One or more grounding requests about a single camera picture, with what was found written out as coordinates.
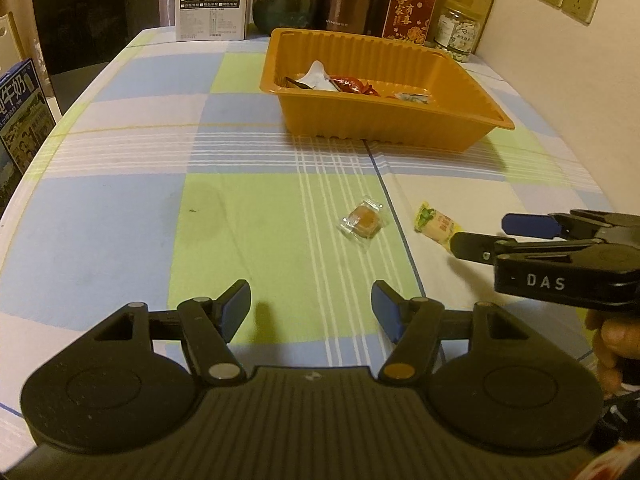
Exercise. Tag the red gift box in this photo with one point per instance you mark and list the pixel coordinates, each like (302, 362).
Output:
(410, 15)

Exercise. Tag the clear brown candy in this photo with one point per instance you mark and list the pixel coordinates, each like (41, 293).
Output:
(362, 220)

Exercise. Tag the white chair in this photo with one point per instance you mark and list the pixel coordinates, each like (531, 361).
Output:
(9, 45)

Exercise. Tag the light blue carton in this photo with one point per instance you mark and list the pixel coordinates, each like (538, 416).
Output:
(6, 180)

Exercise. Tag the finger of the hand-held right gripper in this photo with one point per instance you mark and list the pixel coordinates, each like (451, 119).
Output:
(475, 247)
(527, 224)

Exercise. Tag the silver snack pouch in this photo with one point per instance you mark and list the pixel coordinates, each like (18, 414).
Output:
(320, 77)

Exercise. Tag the checked tablecloth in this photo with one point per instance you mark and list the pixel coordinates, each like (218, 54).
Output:
(125, 220)

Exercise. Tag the dark cloth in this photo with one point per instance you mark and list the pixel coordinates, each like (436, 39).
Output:
(620, 430)

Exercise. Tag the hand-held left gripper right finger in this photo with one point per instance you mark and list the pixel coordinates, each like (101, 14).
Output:
(386, 310)

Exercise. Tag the blue milk carton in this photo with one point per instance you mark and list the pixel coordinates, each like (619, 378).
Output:
(25, 110)

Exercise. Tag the white printed cardboard box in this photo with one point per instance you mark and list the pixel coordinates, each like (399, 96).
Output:
(212, 15)

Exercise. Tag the person's right hand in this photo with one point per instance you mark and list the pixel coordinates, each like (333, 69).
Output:
(607, 345)

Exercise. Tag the clear jar of white snacks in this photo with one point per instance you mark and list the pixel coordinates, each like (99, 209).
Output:
(457, 35)

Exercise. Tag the yellow green snack packet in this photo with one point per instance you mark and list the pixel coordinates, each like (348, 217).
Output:
(432, 222)

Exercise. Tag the orange plastic tray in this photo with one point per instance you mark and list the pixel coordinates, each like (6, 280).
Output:
(380, 125)

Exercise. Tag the large red snack packet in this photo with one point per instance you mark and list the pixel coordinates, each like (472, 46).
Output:
(347, 83)

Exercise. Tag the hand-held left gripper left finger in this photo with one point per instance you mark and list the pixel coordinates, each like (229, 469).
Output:
(235, 310)

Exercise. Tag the green white snack packet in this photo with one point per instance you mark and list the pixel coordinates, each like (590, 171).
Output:
(414, 96)

